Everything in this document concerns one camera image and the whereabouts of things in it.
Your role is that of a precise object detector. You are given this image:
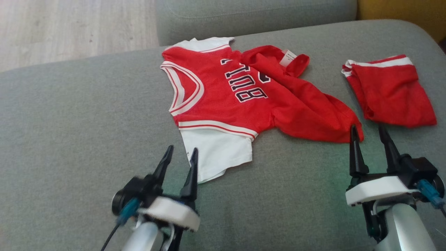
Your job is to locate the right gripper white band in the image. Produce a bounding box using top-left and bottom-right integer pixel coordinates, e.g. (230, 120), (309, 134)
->
(346, 124), (418, 241)

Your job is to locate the yellow cushion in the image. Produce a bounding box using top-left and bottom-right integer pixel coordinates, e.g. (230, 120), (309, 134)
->
(357, 0), (446, 44)

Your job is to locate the left black cable blue connector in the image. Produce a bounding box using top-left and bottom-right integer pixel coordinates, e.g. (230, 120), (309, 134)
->
(101, 198), (140, 251)

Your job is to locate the red Bulls basketball jersey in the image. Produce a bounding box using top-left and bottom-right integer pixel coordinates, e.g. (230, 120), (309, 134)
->
(160, 37), (364, 184)

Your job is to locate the red basketball shorts white stripe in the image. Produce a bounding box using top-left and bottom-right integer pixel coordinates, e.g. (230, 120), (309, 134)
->
(341, 54), (438, 128)

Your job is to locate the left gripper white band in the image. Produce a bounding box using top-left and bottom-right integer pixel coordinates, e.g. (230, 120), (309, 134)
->
(138, 145), (201, 251)

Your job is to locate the grey fabric sofa cushion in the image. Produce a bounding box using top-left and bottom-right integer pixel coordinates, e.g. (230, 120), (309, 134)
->
(155, 0), (357, 46)

